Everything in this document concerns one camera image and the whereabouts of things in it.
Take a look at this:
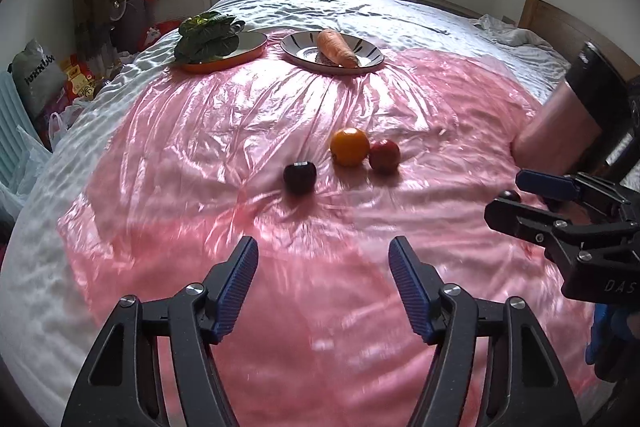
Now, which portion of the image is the dark plum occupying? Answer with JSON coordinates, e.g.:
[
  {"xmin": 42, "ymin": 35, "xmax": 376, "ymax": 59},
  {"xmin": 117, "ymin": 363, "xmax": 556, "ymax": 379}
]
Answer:
[
  {"xmin": 498, "ymin": 190, "xmax": 522, "ymax": 202},
  {"xmin": 283, "ymin": 160, "xmax": 317, "ymax": 196}
]

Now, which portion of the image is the smooth orange back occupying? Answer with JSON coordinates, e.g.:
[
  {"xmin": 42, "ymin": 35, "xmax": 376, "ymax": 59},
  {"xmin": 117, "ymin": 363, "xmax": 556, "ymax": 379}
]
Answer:
[{"xmin": 330, "ymin": 128, "xmax": 370, "ymax": 168}]

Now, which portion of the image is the right gloved hand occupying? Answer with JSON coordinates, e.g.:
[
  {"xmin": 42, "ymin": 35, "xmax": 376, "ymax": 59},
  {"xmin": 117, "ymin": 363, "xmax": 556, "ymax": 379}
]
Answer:
[{"xmin": 586, "ymin": 305, "xmax": 639, "ymax": 383}]

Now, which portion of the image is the wooden headboard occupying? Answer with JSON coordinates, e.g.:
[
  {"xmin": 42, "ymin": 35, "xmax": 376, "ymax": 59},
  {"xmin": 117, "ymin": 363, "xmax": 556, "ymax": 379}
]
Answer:
[{"xmin": 518, "ymin": 0, "xmax": 639, "ymax": 80}]

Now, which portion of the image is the red apple beside orange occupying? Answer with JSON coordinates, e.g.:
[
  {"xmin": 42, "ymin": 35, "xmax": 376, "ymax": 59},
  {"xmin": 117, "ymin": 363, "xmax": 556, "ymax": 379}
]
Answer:
[{"xmin": 369, "ymin": 139, "xmax": 401, "ymax": 176}]

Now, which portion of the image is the pink plastic sheet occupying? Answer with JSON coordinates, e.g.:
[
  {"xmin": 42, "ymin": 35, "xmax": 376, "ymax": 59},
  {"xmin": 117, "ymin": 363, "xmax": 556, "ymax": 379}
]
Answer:
[{"xmin": 58, "ymin": 35, "xmax": 596, "ymax": 426}]

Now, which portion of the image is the carrot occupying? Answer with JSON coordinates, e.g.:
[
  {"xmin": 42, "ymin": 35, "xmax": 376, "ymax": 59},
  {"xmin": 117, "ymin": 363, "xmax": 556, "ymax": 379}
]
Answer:
[{"xmin": 317, "ymin": 29, "xmax": 359, "ymax": 68}]

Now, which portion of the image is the light blue suitcase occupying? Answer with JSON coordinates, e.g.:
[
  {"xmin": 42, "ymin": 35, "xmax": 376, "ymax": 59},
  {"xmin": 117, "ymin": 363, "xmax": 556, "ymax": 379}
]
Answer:
[{"xmin": 0, "ymin": 70, "xmax": 39, "ymax": 185}]

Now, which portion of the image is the white bed cover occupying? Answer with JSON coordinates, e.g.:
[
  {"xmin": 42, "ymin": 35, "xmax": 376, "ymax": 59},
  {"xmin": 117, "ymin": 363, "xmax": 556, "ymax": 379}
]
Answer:
[{"xmin": 1, "ymin": 0, "xmax": 568, "ymax": 426}]

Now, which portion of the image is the yellow red box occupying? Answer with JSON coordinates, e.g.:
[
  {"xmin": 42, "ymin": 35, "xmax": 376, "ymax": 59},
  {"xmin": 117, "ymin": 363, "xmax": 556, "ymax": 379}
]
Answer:
[{"xmin": 60, "ymin": 54, "xmax": 98, "ymax": 102}]

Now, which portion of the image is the grey printed bag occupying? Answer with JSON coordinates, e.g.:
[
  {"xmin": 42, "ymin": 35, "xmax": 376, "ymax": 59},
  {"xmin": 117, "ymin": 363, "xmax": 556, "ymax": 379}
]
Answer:
[{"xmin": 11, "ymin": 39, "xmax": 67, "ymax": 118}]

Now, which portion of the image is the striped white plate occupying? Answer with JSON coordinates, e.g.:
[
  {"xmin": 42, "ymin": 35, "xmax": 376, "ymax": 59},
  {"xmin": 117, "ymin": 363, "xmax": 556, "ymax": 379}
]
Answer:
[{"xmin": 280, "ymin": 29, "xmax": 385, "ymax": 76}]

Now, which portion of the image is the green leafy vegetable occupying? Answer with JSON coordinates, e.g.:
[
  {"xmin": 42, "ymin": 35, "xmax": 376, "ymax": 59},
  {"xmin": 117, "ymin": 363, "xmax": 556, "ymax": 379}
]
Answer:
[{"xmin": 174, "ymin": 11, "xmax": 245, "ymax": 64}]

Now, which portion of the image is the orange oval dish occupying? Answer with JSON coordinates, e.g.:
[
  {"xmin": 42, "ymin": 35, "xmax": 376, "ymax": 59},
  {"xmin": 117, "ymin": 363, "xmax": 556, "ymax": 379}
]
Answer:
[{"xmin": 179, "ymin": 31, "xmax": 268, "ymax": 75}]

